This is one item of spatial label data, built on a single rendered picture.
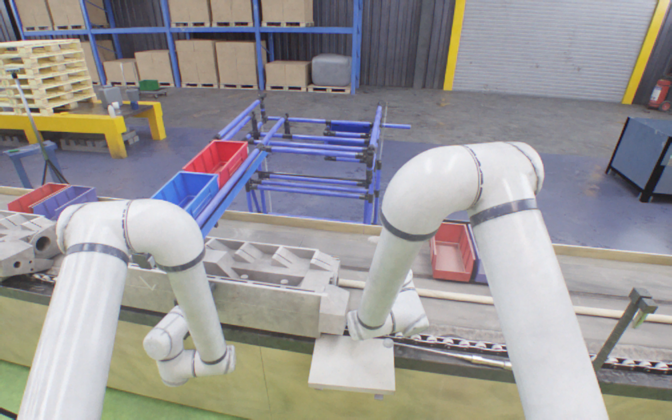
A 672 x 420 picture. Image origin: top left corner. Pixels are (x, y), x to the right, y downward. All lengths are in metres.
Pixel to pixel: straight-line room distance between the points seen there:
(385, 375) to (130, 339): 1.20
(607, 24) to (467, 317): 11.36
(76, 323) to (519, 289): 0.74
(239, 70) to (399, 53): 4.74
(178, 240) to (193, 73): 10.83
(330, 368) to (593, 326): 1.18
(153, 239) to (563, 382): 0.77
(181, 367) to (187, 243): 0.53
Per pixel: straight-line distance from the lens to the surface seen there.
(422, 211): 0.59
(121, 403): 2.47
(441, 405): 1.68
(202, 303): 0.97
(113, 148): 6.09
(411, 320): 1.07
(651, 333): 2.03
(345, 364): 1.35
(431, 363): 1.45
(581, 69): 12.39
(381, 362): 1.36
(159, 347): 1.17
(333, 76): 10.04
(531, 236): 0.63
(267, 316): 1.40
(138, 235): 0.80
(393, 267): 0.74
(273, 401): 1.86
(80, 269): 0.79
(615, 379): 1.70
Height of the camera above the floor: 1.89
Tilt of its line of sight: 30 degrees down
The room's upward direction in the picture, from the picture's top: 1 degrees clockwise
